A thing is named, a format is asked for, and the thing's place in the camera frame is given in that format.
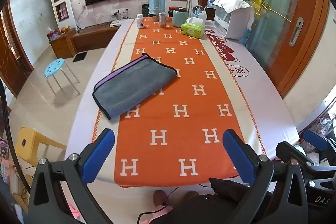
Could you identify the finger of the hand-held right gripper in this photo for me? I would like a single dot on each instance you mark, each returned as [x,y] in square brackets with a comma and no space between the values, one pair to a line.
[290,150]
[316,139]

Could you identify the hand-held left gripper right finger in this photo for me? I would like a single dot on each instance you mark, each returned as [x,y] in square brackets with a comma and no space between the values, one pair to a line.
[239,158]

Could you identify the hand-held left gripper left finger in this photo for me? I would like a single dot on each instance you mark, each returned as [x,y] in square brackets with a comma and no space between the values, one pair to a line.
[97,155]

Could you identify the grey purple towel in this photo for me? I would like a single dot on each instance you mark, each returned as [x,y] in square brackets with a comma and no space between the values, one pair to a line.
[134,87]

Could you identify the person's dark trouser leg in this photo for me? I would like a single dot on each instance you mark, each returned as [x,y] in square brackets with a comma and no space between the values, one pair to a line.
[207,205]

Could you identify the yellow plastic chair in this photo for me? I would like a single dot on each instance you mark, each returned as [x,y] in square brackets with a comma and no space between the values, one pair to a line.
[26,142]

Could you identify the person's brown shoe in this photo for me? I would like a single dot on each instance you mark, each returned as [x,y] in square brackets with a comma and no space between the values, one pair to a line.
[160,197]

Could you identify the orange patterned table runner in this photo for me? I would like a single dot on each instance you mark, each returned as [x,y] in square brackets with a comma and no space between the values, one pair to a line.
[181,87]

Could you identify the orange framed sliding door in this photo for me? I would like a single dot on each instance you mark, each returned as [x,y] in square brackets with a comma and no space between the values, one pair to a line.
[302,43]

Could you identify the blue round stool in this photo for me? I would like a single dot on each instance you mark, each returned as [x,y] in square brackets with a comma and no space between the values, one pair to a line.
[54,67]

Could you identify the black floor scale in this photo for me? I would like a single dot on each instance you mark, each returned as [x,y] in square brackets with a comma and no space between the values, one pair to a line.
[79,56]

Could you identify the wooden television cabinet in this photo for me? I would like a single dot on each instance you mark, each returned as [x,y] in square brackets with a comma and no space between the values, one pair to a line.
[86,39]

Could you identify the red tissue pack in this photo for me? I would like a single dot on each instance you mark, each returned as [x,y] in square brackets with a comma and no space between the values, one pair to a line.
[53,35]

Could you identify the brown wooden door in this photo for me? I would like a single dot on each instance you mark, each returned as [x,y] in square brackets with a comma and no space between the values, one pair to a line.
[10,61]

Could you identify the white countertop appliance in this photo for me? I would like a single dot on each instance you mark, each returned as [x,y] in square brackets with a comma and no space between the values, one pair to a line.
[233,24]

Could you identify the white set-top box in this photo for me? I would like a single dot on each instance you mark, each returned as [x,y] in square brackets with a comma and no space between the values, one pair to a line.
[118,23]

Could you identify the green tissue box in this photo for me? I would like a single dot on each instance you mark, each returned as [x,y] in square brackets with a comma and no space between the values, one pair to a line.
[192,30]

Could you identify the white pill bottle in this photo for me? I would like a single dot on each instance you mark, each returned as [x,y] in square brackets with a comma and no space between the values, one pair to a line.
[140,22]

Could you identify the white open box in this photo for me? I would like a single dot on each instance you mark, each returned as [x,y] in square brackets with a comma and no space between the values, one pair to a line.
[195,20]

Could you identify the white squeeze bottle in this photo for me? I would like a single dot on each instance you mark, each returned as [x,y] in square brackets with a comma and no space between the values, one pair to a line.
[202,14]

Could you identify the glass spice jar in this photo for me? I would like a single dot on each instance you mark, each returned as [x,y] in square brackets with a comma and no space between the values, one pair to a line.
[162,21]

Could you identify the golden hanging ornament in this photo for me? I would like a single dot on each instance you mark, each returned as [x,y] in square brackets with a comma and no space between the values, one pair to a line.
[258,1]

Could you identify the teal ceramic canister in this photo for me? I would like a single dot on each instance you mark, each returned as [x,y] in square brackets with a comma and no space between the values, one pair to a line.
[180,18]

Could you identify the black canister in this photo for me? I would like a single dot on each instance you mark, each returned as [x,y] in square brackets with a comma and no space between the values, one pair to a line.
[145,10]

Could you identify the glass globe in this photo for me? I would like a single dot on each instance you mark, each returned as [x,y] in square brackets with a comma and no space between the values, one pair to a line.
[197,11]

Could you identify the white folded cloth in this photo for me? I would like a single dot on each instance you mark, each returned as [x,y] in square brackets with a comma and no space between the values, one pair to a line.
[232,3]

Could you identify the dark red-lidded jar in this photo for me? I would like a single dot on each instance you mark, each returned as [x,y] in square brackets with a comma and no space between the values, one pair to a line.
[175,10]

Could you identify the light blue plastic bucket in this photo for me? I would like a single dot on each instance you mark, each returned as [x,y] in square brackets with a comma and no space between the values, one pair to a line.
[157,3]

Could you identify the wall power outlet strip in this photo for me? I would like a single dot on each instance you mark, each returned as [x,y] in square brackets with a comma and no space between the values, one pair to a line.
[118,13]

